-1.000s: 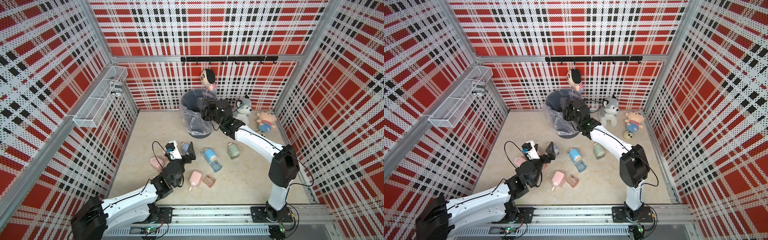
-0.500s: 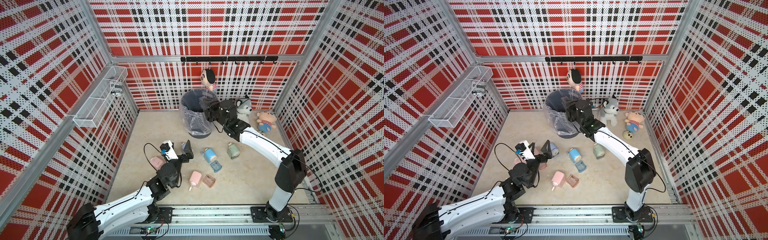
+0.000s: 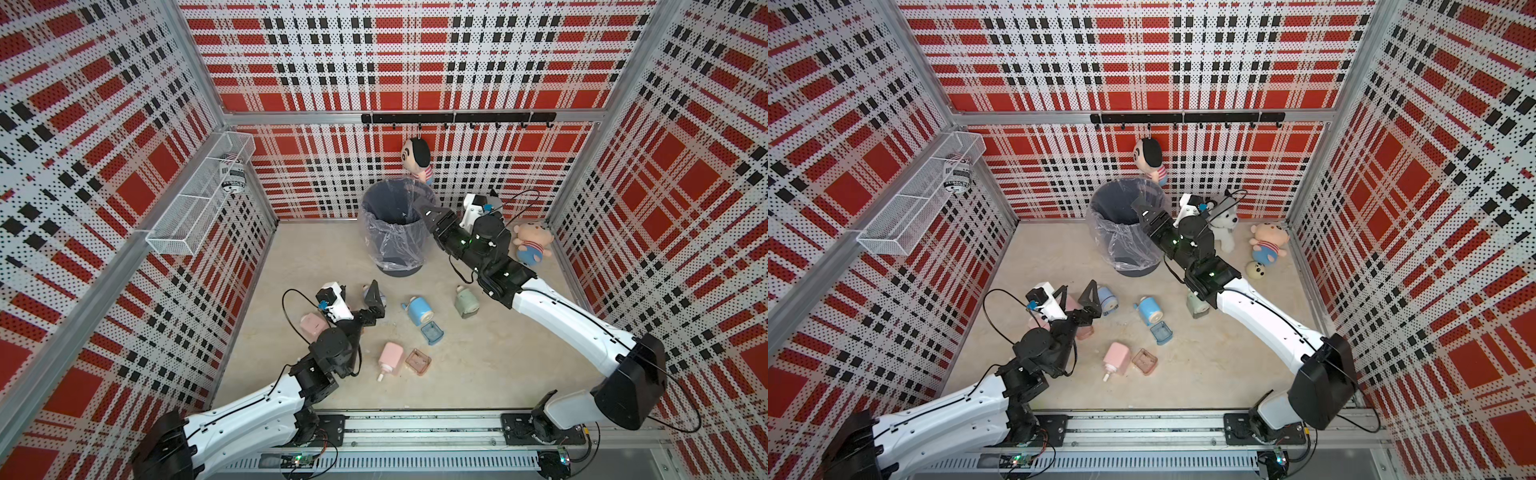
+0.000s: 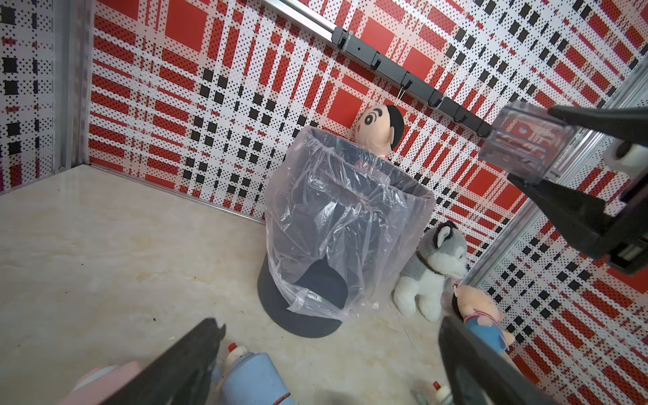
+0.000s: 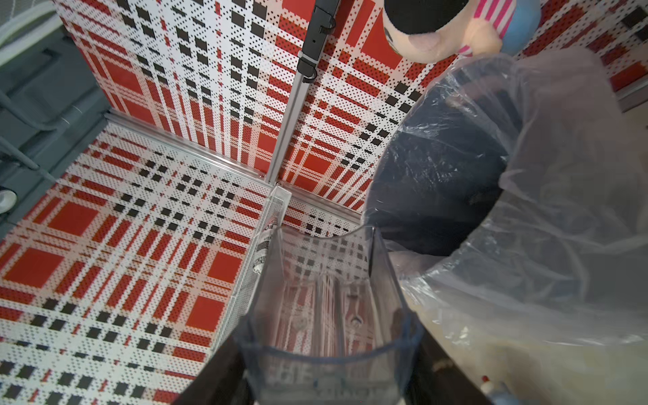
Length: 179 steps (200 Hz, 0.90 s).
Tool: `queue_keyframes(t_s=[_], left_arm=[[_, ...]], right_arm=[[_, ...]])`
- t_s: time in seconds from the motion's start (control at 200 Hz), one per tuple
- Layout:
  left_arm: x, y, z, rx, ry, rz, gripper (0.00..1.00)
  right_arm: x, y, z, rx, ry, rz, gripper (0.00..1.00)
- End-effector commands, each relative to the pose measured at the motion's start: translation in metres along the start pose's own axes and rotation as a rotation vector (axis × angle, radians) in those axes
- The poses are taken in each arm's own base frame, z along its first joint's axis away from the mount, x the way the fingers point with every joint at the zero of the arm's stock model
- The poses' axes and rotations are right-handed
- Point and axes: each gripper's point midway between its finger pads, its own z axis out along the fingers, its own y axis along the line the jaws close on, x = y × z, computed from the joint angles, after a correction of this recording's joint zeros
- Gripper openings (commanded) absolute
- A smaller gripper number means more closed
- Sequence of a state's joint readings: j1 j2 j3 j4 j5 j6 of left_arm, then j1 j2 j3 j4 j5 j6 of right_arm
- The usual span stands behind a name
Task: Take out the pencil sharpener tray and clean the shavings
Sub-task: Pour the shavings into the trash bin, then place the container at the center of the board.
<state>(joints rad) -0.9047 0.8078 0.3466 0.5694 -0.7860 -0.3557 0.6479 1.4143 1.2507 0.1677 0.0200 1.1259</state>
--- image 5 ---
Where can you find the clear plastic bin liner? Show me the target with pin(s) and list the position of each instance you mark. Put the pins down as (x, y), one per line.
(562, 255)

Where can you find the dark grey trash bin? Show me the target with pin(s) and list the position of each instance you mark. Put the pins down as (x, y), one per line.
(438, 177)

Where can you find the hanging boy doll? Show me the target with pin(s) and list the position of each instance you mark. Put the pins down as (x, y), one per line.
(429, 31)

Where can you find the white wire mesh shelf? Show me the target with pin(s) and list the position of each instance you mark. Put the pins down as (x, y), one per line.
(272, 217)

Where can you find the small striped can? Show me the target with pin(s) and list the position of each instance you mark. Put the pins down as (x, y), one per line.
(261, 249)

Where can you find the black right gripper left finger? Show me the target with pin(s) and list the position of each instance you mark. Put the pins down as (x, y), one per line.
(221, 381)

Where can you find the light blue shavings tray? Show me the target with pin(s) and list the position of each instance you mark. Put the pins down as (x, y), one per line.
(328, 323)

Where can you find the black hook rail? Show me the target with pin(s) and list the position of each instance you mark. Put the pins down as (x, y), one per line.
(322, 24)

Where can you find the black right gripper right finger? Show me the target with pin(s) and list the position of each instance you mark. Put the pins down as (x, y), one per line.
(437, 379)

